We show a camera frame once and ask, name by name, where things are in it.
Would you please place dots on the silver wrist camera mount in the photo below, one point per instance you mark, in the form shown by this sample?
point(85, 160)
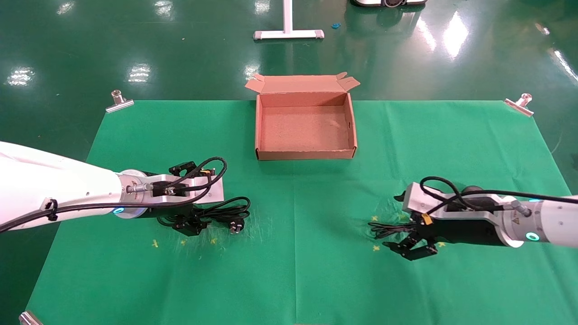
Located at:
point(415, 201)
point(212, 192)

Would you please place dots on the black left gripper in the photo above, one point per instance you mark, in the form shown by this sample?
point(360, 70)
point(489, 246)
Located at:
point(171, 212)

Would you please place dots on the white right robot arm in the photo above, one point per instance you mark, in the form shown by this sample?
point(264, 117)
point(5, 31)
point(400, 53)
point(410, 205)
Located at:
point(555, 221)

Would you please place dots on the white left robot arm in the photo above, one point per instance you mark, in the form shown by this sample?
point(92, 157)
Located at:
point(54, 180)

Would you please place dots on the silver metal binder clip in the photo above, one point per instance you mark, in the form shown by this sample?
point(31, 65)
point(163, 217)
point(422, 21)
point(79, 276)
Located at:
point(519, 107)
point(119, 106)
point(29, 319)

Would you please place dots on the white metal stand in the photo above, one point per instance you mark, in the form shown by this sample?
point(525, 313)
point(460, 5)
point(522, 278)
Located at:
point(287, 34)

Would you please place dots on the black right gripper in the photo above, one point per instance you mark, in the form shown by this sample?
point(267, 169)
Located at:
point(469, 232)

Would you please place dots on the open brown cardboard box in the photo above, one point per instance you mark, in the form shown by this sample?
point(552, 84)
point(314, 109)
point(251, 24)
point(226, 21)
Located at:
point(302, 131)

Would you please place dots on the grey mobile robot base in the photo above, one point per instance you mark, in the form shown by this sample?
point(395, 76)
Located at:
point(388, 2)

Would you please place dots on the green table cloth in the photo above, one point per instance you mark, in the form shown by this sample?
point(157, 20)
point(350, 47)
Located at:
point(293, 203)

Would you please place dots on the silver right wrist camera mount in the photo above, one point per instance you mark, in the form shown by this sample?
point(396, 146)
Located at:
point(415, 201)

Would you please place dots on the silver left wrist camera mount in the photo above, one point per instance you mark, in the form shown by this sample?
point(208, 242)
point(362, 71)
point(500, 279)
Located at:
point(212, 192)

